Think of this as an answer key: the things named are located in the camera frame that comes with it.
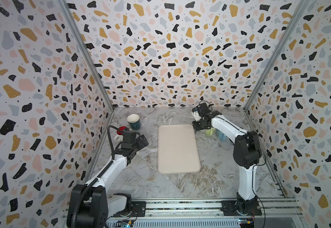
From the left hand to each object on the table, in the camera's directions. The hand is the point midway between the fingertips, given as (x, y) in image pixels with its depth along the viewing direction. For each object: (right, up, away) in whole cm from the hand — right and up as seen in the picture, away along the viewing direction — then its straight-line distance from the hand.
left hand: (141, 141), depth 88 cm
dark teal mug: (-9, +13, +14) cm, 21 cm away
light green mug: (+44, +5, +8) cm, 45 cm away
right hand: (+35, +9, +10) cm, 38 cm away
